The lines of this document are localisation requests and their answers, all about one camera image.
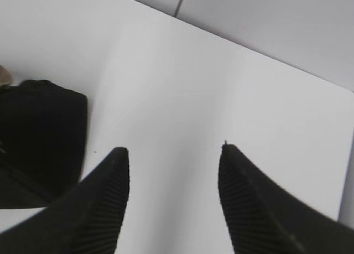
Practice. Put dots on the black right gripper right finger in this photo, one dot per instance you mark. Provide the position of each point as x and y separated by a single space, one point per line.
262 217

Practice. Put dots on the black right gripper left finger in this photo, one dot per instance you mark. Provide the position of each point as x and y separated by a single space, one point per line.
87 219

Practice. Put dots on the black tote bag tan handles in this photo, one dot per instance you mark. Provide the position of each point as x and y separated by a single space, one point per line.
43 138

